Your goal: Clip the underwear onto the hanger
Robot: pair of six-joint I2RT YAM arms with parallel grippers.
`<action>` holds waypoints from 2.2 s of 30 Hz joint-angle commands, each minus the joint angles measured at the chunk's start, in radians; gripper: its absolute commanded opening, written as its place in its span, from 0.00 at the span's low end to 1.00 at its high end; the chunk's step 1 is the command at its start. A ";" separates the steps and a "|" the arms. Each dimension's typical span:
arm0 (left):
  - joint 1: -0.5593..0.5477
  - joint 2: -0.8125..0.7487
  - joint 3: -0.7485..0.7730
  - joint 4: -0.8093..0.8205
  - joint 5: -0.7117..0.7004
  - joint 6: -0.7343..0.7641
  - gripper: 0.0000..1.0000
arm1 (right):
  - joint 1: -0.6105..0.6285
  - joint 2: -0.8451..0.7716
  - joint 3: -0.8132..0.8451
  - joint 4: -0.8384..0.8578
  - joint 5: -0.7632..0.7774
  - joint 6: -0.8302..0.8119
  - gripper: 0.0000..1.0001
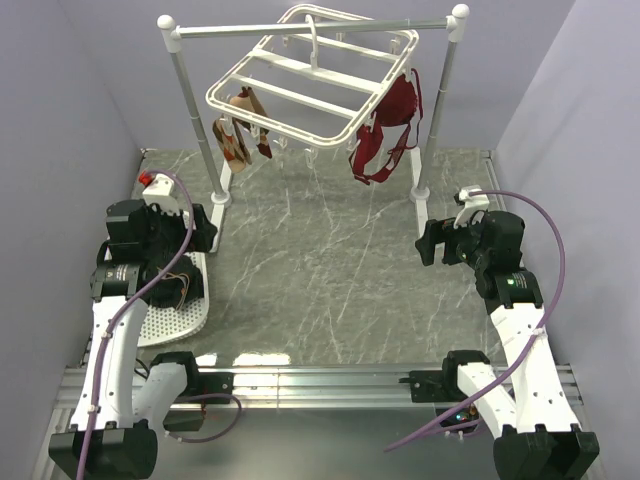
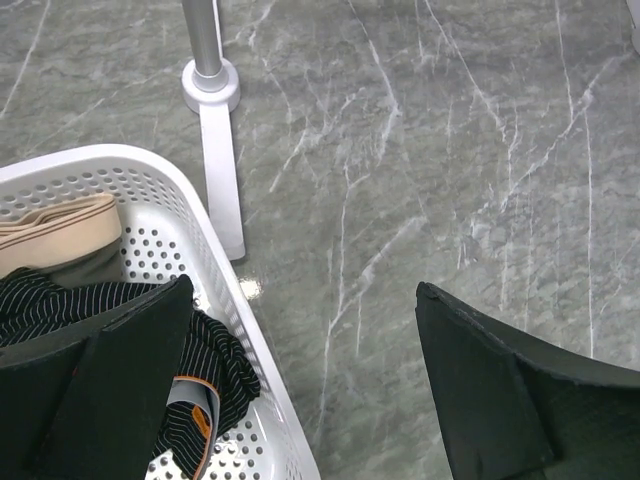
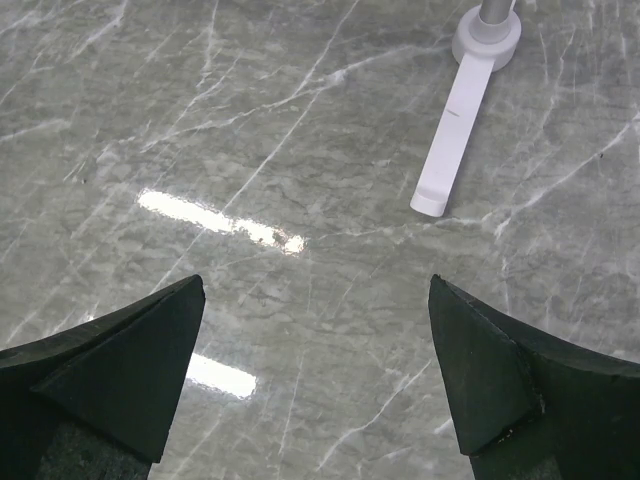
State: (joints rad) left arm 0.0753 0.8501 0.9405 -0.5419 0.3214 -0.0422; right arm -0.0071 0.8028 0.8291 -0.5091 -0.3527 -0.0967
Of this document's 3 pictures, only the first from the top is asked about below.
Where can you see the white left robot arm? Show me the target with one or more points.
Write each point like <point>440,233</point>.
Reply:
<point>115,428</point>

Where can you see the black striped underwear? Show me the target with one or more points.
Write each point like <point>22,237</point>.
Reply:
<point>180,286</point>

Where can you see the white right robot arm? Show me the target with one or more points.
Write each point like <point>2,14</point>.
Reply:
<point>536,432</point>

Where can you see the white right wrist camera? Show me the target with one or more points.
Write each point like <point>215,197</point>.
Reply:
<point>472,200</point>

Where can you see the white drying rack stand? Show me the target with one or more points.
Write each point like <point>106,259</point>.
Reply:
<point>325,20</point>

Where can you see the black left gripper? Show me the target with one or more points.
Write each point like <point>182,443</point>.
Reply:
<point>204,232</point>

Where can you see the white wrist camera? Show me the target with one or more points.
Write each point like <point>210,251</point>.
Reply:
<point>158,193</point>
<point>472,200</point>

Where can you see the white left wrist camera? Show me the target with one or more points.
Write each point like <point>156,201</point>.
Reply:
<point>158,193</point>

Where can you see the white perforated basket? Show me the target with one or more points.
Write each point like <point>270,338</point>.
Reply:
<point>175,310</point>

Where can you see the aluminium mounting rail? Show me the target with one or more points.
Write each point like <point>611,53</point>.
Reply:
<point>327,387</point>

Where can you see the red lace bra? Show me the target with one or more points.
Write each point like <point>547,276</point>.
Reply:
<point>400,107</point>

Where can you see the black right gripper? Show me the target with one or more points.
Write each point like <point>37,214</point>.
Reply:
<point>444,231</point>

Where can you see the argyle patterned sock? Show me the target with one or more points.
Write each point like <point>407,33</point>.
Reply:
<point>231,142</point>

